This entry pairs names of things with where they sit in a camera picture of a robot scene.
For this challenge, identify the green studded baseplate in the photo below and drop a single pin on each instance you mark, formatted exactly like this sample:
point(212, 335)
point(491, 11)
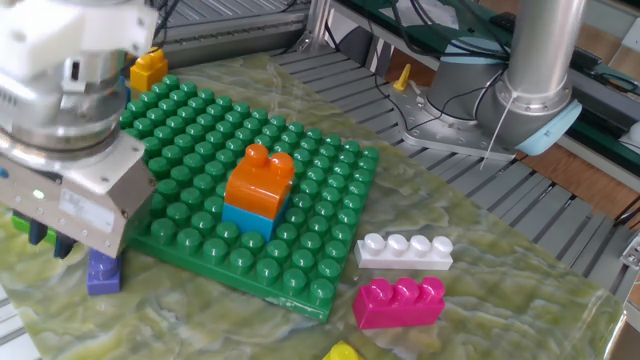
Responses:
point(310, 210)

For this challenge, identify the small yellow object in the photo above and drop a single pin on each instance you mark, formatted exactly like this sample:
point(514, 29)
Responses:
point(401, 80)

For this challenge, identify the orange large block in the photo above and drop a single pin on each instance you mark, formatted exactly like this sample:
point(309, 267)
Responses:
point(257, 185)

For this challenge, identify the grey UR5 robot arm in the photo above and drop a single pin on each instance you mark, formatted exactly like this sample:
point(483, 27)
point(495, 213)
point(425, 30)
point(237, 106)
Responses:
point(50, 75)

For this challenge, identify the light blue four-stud block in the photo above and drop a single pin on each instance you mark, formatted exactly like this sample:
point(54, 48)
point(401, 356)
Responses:
point(250, 224)

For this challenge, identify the pink three-stud block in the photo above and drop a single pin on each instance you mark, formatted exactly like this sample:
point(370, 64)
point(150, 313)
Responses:
point(400, 307)

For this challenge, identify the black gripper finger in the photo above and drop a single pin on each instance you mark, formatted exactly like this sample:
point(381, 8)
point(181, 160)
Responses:
point(64, 246)
point(37, 232)

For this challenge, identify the yellow-green one-stud block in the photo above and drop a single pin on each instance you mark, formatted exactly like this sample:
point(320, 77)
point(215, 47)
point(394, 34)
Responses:
point(342, 352)

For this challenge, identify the silver Schunk gripper body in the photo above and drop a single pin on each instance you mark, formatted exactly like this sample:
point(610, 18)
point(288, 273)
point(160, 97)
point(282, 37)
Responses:
point(90, 200)

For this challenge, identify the light green two-stud block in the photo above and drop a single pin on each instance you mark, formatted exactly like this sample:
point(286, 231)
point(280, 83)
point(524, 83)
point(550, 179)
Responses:
point(20, 226)

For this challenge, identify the white four-stud block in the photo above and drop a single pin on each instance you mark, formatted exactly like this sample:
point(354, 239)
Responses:
point(400, 257)

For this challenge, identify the violet two-stud block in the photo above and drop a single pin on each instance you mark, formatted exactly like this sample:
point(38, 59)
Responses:
point(104, 275)

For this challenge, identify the yellow two-stud block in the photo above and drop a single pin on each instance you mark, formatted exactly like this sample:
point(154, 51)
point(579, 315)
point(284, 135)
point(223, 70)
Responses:
point(148, 72)

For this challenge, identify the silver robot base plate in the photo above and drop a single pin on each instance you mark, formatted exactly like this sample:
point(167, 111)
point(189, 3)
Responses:
point(450, 135)

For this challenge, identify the white zip tie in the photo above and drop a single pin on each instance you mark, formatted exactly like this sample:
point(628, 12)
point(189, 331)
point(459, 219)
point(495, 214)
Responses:
point(497, 130)

